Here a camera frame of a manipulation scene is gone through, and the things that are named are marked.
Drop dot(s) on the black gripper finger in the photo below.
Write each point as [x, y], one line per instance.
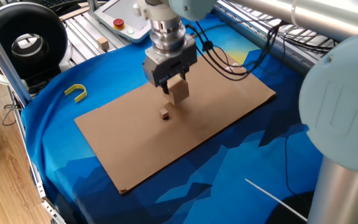
[165, 87]
[182, 75]

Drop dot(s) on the tiny wooden cube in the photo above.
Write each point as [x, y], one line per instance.
[164, 114]

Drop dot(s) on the yellow U-shaped piece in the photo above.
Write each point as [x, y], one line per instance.
[79, 85]

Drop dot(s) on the brown cardboard sheet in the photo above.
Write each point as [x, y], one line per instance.
[182, 140]

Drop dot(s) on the silver grey UR5 robot arm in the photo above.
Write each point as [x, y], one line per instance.
[340, 102]

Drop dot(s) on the medium wooden cube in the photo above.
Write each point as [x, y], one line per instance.
[103, 43]

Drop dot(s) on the aluminium table edge rail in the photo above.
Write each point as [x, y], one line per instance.
[291, 60]

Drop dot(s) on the blue mountain print cloth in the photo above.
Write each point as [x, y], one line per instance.
[228, 186]

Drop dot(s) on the large wooden block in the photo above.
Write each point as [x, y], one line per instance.
[179, 91]

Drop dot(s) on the grey Schunk gripper body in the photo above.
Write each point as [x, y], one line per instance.
[169, 67]

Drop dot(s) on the black keyboard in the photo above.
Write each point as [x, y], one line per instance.
[57, 3]

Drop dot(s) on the aluminium frame post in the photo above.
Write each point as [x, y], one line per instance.
[2, 59]
[92, 7]

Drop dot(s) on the light wooden desk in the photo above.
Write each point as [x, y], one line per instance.
[73, 14]

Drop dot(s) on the white teach pendant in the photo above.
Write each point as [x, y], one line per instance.
[120, 15]

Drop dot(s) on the clear shiny tape patch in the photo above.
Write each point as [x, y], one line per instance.
[235, 73]

